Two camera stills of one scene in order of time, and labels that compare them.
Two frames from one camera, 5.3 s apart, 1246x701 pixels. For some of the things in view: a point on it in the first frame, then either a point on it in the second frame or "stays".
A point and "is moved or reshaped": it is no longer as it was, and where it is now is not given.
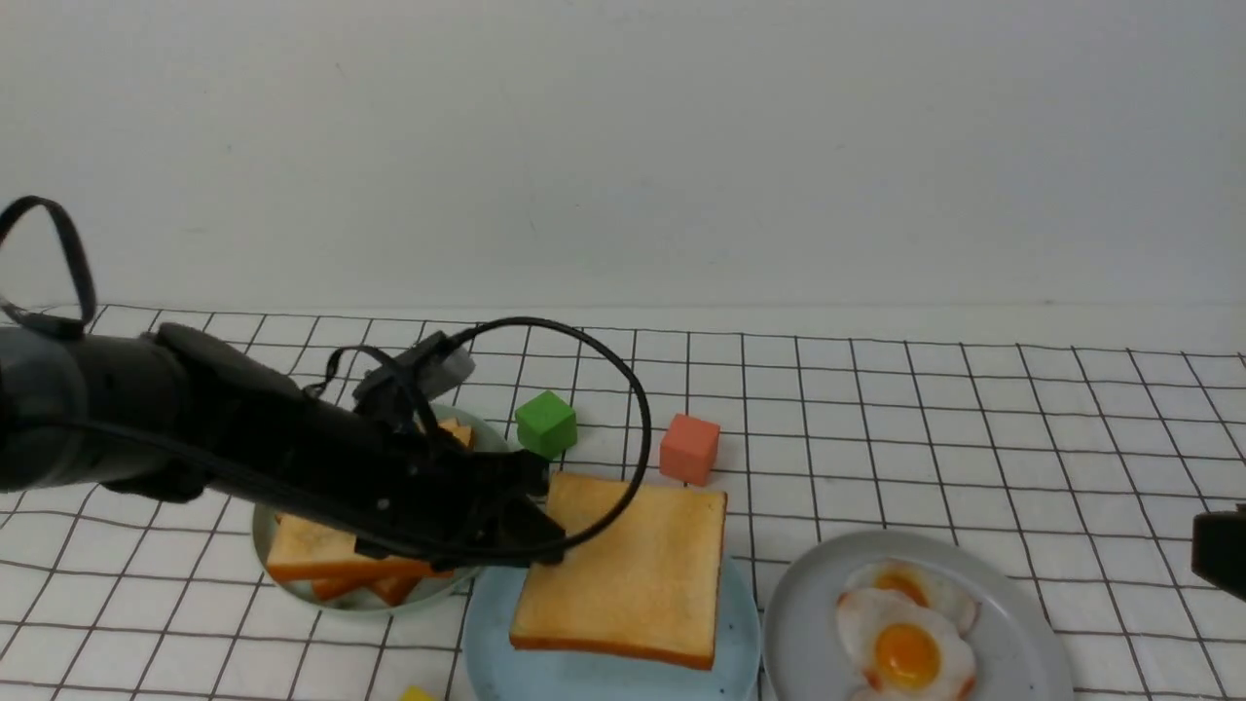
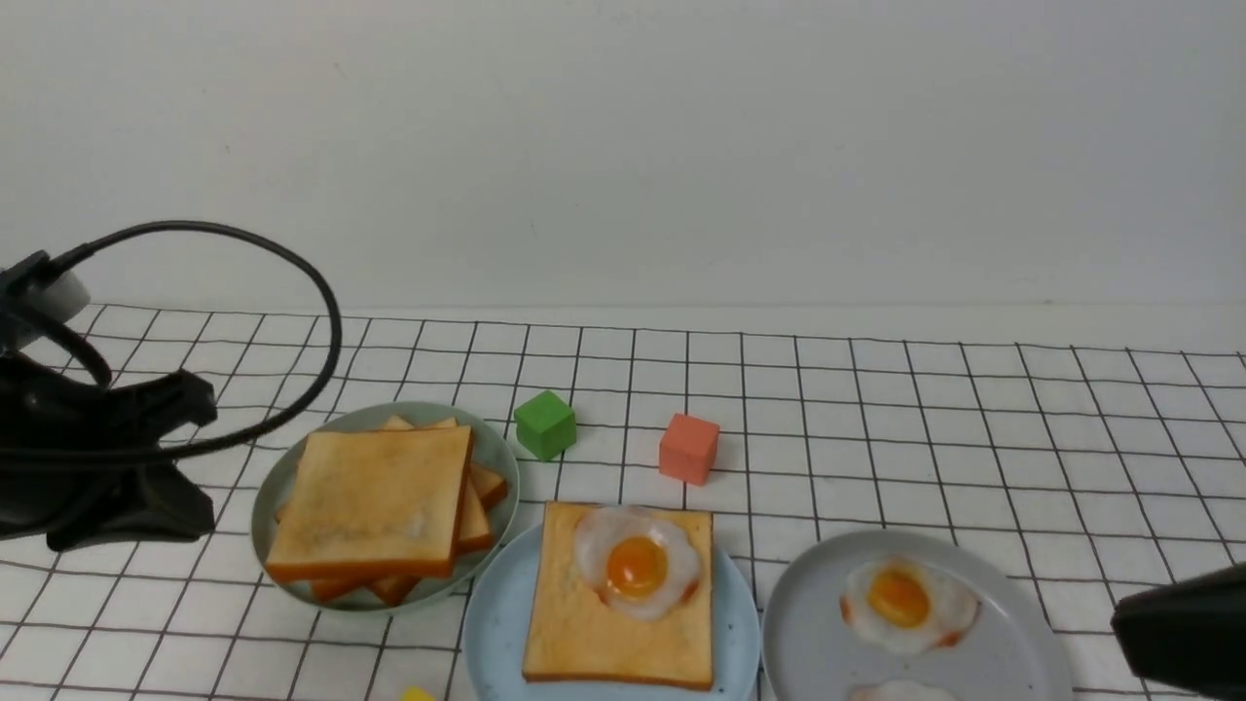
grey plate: [1020, 648] stays
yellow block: [417, 693] stays
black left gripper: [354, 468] to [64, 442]
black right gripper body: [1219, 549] to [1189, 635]
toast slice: [646, 587] is moved or reshaped
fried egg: [920, 583] stays
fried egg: [900, 650] to [639, 565]
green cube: [547, 425] stays
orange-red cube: [688, 449] stays
